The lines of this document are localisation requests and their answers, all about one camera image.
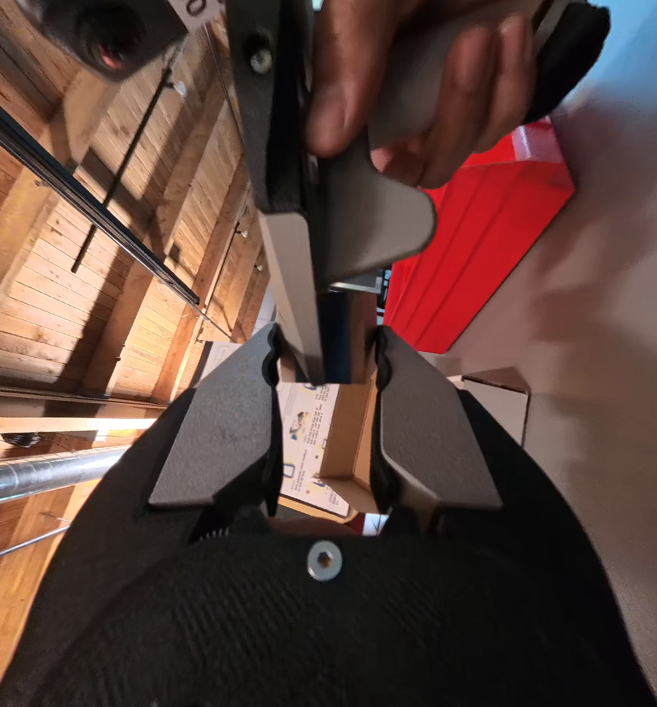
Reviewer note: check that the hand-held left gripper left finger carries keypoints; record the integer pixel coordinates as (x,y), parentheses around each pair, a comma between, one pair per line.
(218,431)

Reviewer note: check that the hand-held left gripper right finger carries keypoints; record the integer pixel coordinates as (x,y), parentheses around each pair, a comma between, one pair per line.
(433,431)

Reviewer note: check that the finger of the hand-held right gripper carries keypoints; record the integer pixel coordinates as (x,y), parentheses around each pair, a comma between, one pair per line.
(298,287)

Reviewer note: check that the white cardboard mailer box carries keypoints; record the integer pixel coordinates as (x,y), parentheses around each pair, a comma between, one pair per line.
(350,431)

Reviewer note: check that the red plastic bin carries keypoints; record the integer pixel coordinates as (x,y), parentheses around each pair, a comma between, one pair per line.
(472,248)

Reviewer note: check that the person's left hand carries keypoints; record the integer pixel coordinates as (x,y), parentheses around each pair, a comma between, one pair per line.
(311,526)

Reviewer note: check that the person's right hand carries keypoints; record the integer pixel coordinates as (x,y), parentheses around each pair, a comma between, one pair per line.
(483,83)

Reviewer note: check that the ceiling track light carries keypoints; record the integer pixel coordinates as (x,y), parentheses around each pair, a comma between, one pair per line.
(179,88)

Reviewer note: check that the black ceiling rod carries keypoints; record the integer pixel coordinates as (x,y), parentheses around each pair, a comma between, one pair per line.
(124,165)

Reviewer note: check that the silver ventilation duct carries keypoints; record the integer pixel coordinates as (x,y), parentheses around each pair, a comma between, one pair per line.
(41,478)

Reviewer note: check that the black metal rail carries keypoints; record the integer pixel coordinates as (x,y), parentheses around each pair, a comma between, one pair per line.
(85,193)

